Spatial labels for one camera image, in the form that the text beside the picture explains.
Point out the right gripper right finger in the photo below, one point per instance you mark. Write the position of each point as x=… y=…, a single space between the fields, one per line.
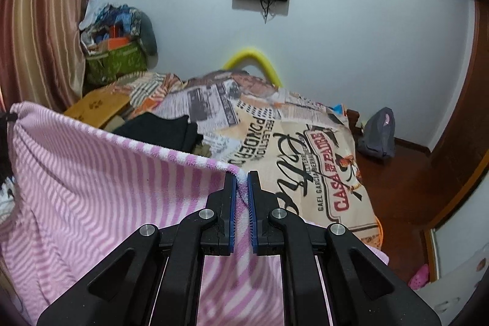
x=266 y=240

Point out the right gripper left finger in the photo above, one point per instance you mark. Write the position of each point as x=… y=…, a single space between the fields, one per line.
x=218 y=236

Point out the pink striped pants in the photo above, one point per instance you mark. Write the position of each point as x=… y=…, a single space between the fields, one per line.
x=80 y=192

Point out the newspaper print bed cover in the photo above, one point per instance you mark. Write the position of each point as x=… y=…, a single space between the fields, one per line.
x=303 y=151

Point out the black folded garment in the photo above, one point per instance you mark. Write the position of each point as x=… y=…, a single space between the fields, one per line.
x=177 y=134

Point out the grey bag on floor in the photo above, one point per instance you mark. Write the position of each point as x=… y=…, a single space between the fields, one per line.
x=378 y=139

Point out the wooden board with paw cutouts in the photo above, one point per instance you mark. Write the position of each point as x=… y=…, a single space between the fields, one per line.
x=98 y=107

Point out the yellow foam tube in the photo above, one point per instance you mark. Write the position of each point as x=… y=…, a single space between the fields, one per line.
x=250 y=55

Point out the white cabinet with stickers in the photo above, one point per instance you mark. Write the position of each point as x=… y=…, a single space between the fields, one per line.
x=461 y=256

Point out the wooden door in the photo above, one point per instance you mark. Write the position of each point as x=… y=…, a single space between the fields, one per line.
x=460 y=157

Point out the green basket of clutter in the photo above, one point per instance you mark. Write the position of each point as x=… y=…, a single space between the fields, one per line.
x=116 y=40

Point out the brown striped curtain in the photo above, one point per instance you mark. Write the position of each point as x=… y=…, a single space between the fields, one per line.
x=41 y=56

